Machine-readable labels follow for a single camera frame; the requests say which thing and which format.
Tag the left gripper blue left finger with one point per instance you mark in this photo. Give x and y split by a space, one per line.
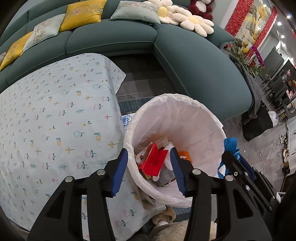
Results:
117 171

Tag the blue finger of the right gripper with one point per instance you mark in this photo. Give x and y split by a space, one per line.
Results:
247 168

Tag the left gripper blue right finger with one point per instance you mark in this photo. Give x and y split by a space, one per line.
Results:
181 169

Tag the white glove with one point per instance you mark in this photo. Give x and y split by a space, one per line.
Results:
167 162

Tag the red paper box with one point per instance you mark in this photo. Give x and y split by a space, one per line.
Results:
153 160

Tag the blue wrapper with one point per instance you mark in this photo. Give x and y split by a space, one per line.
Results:
230 145

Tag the grey drawstring pouch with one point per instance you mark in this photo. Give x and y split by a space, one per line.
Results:
166 176

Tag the black bag on floor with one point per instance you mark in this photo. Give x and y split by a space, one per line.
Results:
254 127

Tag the grey blanket on sofa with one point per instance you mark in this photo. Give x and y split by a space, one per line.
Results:
253 88

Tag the floral light blue tablecloth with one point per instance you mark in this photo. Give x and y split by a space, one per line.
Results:
60 120

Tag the fluffy cream rug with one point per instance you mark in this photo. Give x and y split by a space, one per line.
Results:
166 229

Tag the teal sectional sofa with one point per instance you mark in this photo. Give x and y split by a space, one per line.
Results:
196 66

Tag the potted flower plants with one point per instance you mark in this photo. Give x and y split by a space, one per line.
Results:
248 55

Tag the white flower pillow pair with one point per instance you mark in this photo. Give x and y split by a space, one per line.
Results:
169 13

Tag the light green cushion right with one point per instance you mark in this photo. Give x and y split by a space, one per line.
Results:
137 11

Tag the light green cushion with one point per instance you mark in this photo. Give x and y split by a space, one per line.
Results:
44 30
137 11

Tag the red white teddy bear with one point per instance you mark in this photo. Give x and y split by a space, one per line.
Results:
201 8

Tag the light green cushion left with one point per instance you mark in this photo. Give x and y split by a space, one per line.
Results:
44 30

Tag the yellow cushion left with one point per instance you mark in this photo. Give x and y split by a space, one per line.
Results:
15 50

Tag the yellow cushion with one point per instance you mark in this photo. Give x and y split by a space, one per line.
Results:
82 13
15 50

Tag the yellow cushion centre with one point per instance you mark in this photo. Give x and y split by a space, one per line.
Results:
82 13

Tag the red wall decoration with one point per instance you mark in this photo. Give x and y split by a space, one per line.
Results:
236 20

